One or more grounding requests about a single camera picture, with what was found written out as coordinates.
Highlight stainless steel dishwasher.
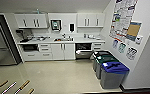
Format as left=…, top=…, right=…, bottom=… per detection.
left=74, top=42, right=94, bottom=61

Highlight white double-door sink cabinet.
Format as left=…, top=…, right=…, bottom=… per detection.
left=51, top=43, right=76, bottom=62

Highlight chrome faucet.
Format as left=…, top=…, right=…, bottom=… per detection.
left=61, top=33, right=67, bottom=40

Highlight white drawer stack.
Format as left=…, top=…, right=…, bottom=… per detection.
left=91, top=41, right=106, bottom=53
left=38, top=43, right=53, bottom=62

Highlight black-lid trash bin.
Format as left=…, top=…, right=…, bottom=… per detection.
left=92, top=50, right=111, bottom=73

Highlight steel paper towel dispenser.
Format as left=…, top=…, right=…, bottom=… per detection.
left=50, top=18, right=63, bottom=32

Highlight green-lid trash bin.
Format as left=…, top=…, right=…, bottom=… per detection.
left=95, top=54, right=120, bottom=80

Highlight red and black utensils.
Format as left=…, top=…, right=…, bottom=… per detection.
left=35, top=36, right=47, bottom=42

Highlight black microwave oven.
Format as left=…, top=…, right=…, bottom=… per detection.
left=21, top=44, right=40, bottom=52

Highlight white wide drawer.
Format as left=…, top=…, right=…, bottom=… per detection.
left=22, top=51, right=41, bottom=62

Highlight blue recycling bin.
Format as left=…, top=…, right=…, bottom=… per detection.
left=99, top=61, right=130, bottom=90

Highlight green foosball table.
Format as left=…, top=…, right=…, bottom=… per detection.
left=0, top=71, right=36, bottom=94

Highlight stainless steel refrigerator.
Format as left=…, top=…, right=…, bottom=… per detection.
left=0, top=13, right=23, bottom=67

